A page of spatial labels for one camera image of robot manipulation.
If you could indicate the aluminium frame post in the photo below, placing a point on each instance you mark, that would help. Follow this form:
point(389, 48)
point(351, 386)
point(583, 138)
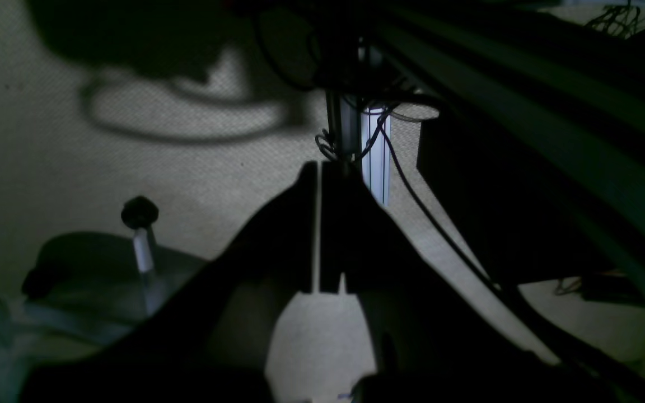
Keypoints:
point(359, 118)

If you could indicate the black knob on rod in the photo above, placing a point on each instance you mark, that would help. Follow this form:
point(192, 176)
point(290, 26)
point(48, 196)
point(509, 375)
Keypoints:
point(139, 214)

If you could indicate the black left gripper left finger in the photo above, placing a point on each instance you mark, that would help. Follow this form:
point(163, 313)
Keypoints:
point(209, 342)

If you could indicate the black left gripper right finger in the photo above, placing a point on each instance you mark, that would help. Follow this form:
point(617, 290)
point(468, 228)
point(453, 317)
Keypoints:
point(429, 344)

